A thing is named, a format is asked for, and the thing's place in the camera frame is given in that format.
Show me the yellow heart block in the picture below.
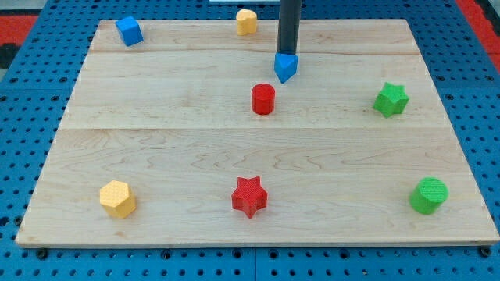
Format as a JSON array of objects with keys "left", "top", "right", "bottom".
[{"left": 236, "top": 9, "right": 257, "bottom": 36}]

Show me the green cylinder block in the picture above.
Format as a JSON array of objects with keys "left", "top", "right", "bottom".
[{"left": 409, "top": 176, "right": 449, "bottom": 215}]

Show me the green star block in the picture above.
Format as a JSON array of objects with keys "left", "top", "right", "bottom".
[{"left": 373, "top": 82, "right": 409, "bottom": 118}]

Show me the blue triangle block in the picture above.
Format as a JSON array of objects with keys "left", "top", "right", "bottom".
[{"left": 273, "top": 52, "right": 298, "bottom": 84}]

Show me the blue cube block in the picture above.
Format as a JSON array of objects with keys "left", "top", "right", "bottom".
[{"left": 115, "top": 16, "right": 144, "bottom": 47}]

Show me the red star block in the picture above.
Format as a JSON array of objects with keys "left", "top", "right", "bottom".
[{"left": 231, "top": 176, "right": 268, "bottom": 219}]

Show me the red cylinder block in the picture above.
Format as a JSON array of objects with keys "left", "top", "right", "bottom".
[{"left": 251, "top": 84, "right": 276, "bottom": 115}]

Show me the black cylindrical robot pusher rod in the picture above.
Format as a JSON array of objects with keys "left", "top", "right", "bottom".
[{"left": 277, "top": 0, "right": 302, "bottom": 55}]

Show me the light wooden board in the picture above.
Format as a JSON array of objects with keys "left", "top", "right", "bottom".
[{"left": 16, "top": 20, "right": 499, "bottom": 248}]

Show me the yellow hexagon block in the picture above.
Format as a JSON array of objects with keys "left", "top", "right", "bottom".
[{"left": 99, "top": 180, "right": 137, "bottom": 219}]

